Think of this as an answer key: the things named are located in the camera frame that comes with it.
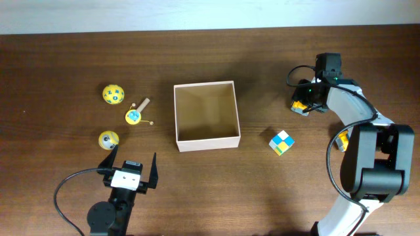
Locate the yellow ball with blue letters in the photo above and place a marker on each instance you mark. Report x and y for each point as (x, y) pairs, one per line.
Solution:
(113, 94)

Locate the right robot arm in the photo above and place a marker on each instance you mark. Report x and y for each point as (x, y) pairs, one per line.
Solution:
(368, 161)

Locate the yellow wooden rattle drum toy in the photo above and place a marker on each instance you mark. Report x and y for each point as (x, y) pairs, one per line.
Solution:
(134, 114)

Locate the yellow grey tanker truck toy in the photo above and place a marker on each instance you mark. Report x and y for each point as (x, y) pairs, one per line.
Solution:
(342, 141)

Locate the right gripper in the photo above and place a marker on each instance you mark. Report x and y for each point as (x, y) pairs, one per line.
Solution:
(302, 99)

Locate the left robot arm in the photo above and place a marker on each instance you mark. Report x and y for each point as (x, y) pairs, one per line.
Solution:
(112, 217)

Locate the two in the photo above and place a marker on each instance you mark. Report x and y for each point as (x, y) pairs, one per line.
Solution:
(281, 142)

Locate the pink cardboard box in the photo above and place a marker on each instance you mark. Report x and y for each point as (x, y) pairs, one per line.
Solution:
(206, 116)

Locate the yellow grey dump truck toy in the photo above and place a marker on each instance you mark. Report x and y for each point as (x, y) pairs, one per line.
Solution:
(298, 107)

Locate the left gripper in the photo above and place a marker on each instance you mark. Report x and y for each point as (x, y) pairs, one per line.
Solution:
(142, 186)

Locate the yellow ball with eye face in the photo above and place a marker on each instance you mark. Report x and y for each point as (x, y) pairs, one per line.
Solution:
(108, 140)

